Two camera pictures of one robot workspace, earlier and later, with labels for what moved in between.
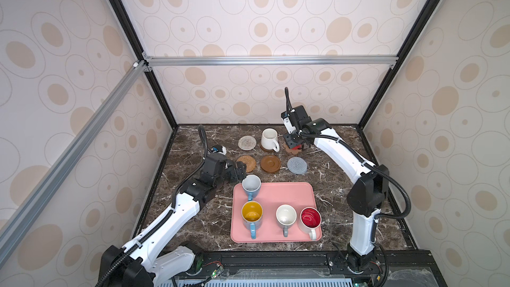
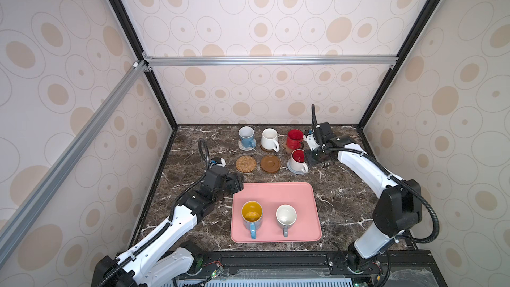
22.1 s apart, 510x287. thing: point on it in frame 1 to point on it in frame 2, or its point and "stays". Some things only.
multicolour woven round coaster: x=247 y=143 stays
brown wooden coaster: x=270 y=150 stays
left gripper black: x=234 y=175 to x=235 y=182
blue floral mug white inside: x=252 y=184 to x=246 y=134
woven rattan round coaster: x=249 y=161 stays
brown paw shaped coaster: x=286 y=148 stays
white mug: x=269 y=137 stays
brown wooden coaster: x=270 y=163 stays
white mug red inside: x=309 y=220 to x=298 y=161
